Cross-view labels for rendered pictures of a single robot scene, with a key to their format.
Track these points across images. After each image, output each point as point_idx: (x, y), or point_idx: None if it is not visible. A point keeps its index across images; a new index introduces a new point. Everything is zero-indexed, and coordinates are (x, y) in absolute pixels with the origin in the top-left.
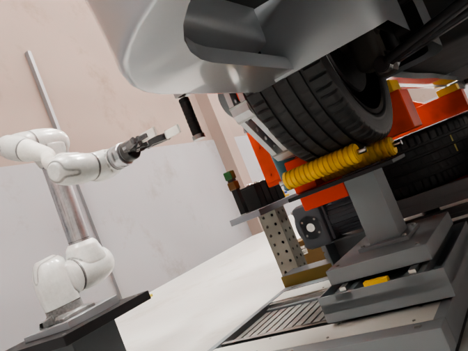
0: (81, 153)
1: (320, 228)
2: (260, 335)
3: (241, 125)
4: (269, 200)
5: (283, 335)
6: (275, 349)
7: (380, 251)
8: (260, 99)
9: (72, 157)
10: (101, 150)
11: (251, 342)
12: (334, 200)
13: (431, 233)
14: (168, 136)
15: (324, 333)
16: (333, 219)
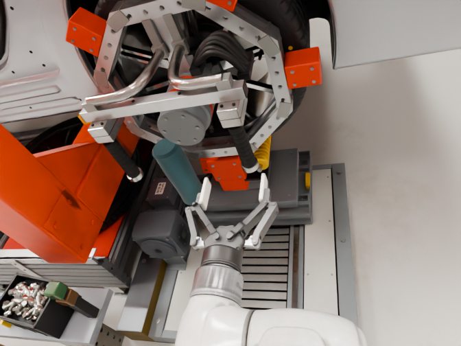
0: (278, 315)
1: (186, 228)
2: (295, 290)
3: (285, 119)
4: None
5: (306, 263)
6: (335, 256)
7: (283, 172)
8: None
9: (319, 312)
10: (216, 312)
11: (306, 293)
12: None
13: (274, 150)
14: (206, 204)
15: (320, 226)
16: (184, 214)
